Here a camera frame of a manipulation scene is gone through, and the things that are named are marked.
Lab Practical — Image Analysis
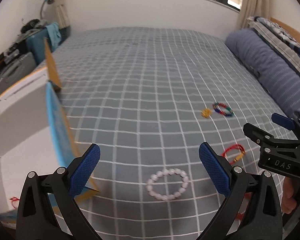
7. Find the red bead bracelet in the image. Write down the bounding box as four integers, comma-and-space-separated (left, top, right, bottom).
235, 192, 252, 222

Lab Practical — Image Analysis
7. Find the red braided cord bracelet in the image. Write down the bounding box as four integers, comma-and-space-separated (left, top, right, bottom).
220, 143, 246, 165

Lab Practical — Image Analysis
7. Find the pink white bead bracelet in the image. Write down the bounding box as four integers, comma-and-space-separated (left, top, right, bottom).
145, 167, 190, 202

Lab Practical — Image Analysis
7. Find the right hand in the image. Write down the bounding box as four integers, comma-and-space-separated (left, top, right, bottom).
281, 177, 297, 214

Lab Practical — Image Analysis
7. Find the blue striped pillow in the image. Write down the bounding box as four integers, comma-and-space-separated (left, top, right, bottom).
225, 29, 300, 118

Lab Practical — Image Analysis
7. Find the grey plaid folded blanket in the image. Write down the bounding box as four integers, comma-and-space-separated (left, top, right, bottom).
247, 16, 300, 76

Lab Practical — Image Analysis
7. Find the wooden headboard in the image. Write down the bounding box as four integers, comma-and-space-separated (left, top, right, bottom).
270, 17, 300, 43

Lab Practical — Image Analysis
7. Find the blue yellow cardboard box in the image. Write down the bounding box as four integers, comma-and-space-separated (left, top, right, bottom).
0, 37, 101, 224

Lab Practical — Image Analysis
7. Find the grey checked bed sheet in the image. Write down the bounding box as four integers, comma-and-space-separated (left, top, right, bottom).
53, 27, 294, 239

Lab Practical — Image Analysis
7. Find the beige curtain right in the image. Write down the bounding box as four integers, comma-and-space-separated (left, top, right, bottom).
236, 0, 271, 29

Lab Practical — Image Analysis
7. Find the beige curtain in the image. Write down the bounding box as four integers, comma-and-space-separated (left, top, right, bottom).
236, 0, 271, 29
54, 0, 70, 29

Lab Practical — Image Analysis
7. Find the grey suitcase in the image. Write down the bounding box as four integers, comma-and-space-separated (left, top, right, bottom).
0, 52, 37, 95

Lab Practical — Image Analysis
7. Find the teal cloth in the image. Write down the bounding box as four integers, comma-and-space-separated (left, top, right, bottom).
45, 22, 62, 51

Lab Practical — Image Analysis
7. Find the beige curtain left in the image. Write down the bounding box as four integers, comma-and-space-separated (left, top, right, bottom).
54, 0, 70, 29

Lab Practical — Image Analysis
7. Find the multicolour glass bead bracelet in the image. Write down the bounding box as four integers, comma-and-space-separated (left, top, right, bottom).
212, 102, 235, 118

